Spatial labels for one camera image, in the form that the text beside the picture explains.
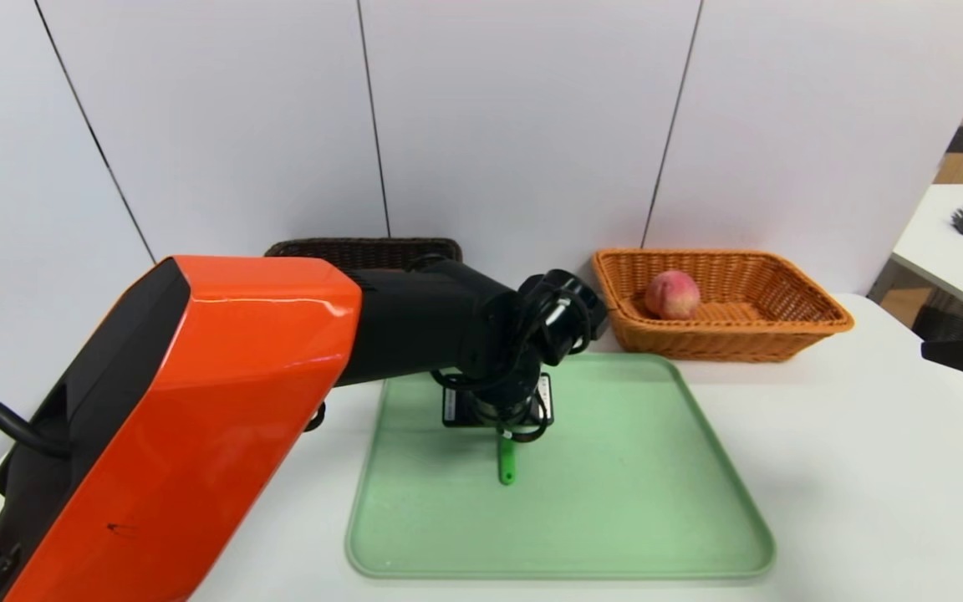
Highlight yellow fork green handle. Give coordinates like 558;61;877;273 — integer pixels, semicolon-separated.
497;431;518;487

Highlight dark brown wicker basket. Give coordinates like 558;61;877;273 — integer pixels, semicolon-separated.
264;237;464;273

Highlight light green plastic tray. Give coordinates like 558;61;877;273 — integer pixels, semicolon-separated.
346;352;777;580

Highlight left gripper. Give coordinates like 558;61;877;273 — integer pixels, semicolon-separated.
441;371;554;428

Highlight red yellow peach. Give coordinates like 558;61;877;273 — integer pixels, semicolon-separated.
643;269;702;320

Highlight white side table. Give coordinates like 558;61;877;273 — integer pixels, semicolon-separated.
866;186;963;329

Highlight orange wicker basket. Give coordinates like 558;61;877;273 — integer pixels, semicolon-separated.
590;248;854;364

